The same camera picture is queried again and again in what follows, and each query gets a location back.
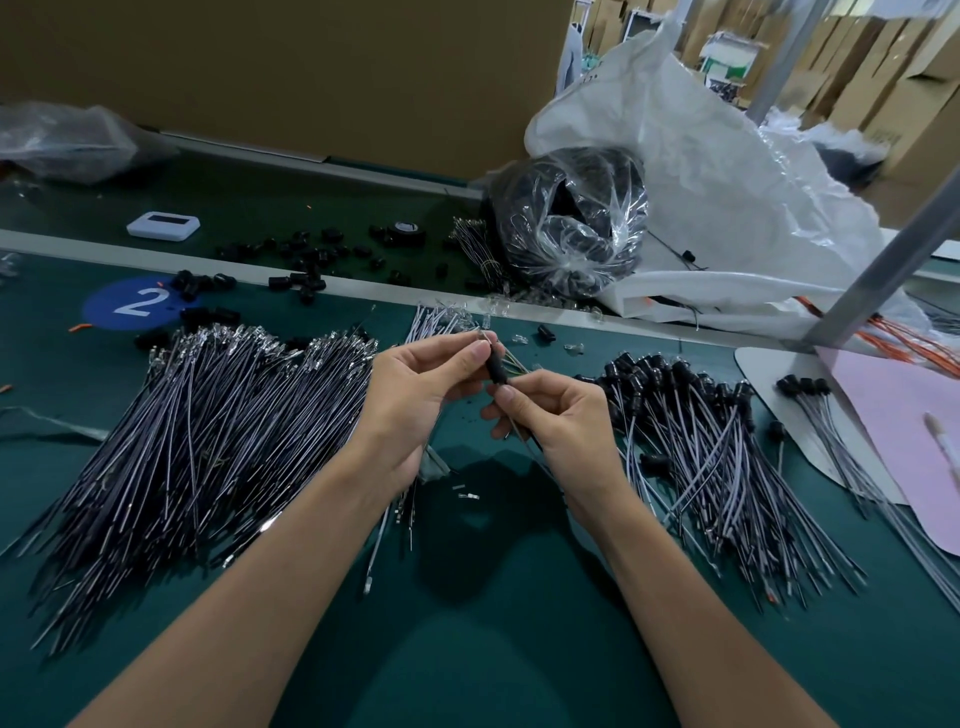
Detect large white plastic sack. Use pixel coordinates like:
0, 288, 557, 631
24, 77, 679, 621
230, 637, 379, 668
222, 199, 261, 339
525, 22, 960, 344

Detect black plastic caps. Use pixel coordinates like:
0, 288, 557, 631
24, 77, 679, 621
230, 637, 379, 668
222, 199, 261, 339
132, 225, 482, 354

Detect blue round number sticker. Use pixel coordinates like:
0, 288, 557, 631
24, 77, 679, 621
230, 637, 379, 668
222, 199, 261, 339
82, 274, 194, 333

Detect pile of wires with black caps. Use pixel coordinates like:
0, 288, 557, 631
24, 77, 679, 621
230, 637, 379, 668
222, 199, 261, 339
597, 352, 869, 609

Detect white pen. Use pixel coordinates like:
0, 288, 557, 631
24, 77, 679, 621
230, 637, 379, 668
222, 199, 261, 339
922, 412, 960, 485

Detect clear bag with black contents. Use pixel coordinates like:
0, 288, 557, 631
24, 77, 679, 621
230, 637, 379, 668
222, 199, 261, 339
492, 147, 650, 299

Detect grey metal frame post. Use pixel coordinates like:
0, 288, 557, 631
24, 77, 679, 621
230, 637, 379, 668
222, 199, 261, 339
802, 165, 960, 351
745, 0, 830, 125

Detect person's left forearm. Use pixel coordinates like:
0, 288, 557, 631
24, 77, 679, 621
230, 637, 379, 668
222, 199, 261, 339
67, 450, 414, 728

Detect small bundle of capped wires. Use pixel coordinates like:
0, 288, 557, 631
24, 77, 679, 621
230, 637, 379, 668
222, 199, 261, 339
774, 373, 960, 614

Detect crumpled clear plastic bag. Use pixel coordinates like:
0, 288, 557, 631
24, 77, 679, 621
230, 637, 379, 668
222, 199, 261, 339
0, 102, 179, 185

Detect pile of grey wires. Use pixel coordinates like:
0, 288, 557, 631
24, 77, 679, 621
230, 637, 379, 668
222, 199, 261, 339
0, 307, 479, 659

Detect bundle of orange wires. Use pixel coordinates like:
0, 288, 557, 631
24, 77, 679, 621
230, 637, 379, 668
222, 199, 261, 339
795, 292, 960, 377

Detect person's right hand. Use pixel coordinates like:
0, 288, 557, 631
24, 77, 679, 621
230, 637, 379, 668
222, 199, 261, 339
480, 369, 635, 527

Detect person's right forearm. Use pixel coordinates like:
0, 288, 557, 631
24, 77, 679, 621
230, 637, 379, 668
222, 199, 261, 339
588, 487, 839, 728

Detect person's left hand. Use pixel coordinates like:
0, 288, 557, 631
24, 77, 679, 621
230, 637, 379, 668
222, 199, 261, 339
348, 330, 509, 485

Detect brown cardboard panel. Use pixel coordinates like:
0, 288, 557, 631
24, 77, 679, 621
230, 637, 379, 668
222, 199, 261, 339
0, 0, 575, 185

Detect stack of cardboard boxes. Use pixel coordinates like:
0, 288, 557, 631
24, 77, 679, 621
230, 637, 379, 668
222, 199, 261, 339
822, 0, 960, 227

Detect pink paper sheet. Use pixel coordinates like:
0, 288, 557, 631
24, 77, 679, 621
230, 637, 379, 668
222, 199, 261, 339
817, 348, 960, 557

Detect small white timer device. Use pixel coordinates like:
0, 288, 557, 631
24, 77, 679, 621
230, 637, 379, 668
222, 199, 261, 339
126, 211, 201, 243

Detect clear plastic strip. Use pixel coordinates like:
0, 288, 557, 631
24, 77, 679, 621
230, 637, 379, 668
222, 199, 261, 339
0, 405, 110, 443

